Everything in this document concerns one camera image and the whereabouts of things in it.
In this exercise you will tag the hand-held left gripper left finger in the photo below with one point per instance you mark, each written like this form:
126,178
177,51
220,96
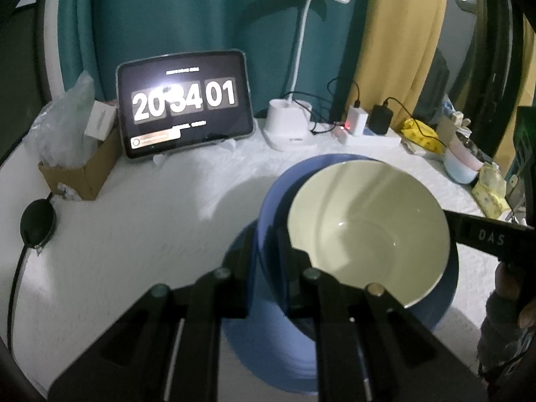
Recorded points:
238,284

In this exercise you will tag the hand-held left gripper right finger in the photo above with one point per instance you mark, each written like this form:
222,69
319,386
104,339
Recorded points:
299,284

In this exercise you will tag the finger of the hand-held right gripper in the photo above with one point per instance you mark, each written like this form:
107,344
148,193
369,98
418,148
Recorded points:
460,228

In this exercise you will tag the large blue bowl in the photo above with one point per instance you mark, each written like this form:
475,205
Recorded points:
272,209

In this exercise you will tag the large blue plate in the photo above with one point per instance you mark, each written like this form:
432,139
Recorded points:
268,360

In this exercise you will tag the cream bowl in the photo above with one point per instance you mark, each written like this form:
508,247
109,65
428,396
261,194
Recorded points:
368,217

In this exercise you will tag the person's right hand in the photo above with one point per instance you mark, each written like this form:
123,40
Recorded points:
507,280

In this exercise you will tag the yellow tissue box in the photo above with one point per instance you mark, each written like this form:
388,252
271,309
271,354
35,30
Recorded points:
490,205

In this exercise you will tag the light blue bowl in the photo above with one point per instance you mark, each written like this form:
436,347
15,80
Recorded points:
458,174

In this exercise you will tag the yellow soft tissue pack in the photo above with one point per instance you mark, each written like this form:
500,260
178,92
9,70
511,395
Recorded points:
492,176

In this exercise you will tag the pink steel-lined bowl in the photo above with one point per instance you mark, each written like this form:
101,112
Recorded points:
458,155

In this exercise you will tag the clear plastic packet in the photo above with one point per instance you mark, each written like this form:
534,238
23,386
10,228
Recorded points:
418,151

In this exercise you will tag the yellow printed packet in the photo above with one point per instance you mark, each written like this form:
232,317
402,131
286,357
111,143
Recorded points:
421,136

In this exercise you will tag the white tablecloth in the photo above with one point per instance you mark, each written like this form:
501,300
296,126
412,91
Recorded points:
125,251

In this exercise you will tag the white power strip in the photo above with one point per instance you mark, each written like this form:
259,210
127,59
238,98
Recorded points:
377,140

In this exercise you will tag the black charger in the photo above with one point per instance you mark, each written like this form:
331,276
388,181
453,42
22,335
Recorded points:
380,119

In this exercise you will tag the white charger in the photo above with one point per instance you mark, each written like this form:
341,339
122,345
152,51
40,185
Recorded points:
356,121

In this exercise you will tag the white desk lamp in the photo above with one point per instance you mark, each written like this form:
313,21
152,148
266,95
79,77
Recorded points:
289,125

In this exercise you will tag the tablet with clock display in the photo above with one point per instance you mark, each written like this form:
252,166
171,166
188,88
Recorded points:
184,104

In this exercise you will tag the cardboard box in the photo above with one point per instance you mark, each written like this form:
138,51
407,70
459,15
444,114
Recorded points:
83,171

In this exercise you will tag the yellow curtain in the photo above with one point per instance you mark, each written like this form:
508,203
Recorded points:
398,42

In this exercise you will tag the small white box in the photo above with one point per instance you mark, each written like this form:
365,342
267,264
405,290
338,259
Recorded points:
100,119

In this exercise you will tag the teal curtain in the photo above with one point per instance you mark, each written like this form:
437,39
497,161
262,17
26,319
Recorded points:
188,8

